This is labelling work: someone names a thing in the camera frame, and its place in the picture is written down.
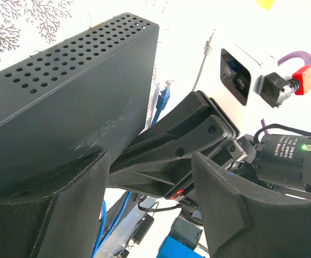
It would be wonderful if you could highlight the lime green bowl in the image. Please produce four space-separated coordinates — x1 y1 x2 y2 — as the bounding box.
256 0 276 11

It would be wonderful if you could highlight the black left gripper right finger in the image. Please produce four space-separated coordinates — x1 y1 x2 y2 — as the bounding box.
192 153 311 257

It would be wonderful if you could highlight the black network switch box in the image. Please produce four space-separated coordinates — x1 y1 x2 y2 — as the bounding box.
0 13 160 192

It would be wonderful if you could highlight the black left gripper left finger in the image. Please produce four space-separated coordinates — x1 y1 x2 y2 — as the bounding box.
0 150 110 257

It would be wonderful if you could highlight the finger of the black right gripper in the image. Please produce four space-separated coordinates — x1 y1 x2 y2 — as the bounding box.
125 91 240 159
107 114 234 201

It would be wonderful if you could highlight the grey ethernet cable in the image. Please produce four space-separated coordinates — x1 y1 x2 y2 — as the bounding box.
191 28 216 92

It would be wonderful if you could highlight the blue box below table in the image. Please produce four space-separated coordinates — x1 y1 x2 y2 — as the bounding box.
156 236 203 258

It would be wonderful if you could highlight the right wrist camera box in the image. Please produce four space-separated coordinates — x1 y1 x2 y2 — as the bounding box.
219 43 277 107

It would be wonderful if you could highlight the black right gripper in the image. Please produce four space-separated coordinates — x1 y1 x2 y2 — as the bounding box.
223 124 311 200

